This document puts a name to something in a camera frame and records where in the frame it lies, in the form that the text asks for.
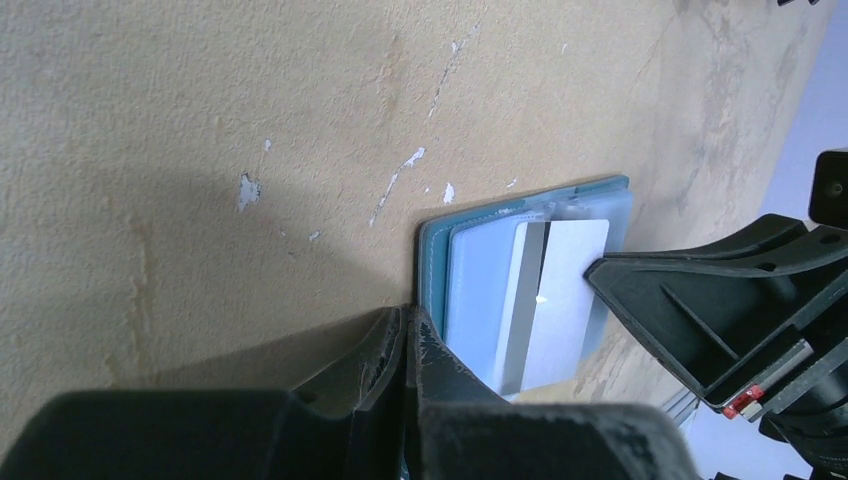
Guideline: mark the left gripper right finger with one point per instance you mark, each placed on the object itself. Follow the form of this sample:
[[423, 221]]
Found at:
[[458, 428]]

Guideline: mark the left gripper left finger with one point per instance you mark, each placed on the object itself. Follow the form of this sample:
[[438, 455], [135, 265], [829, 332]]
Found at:
[[344, 423]]

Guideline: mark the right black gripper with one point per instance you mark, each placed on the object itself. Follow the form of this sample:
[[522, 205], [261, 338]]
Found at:
[[755, 324]]

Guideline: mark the white card with magnetic stripe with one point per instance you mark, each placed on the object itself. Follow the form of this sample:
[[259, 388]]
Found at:
[[548, 303]]

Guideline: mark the blue leather card holder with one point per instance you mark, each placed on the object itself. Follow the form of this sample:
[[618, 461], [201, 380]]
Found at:
[[464, 262]]

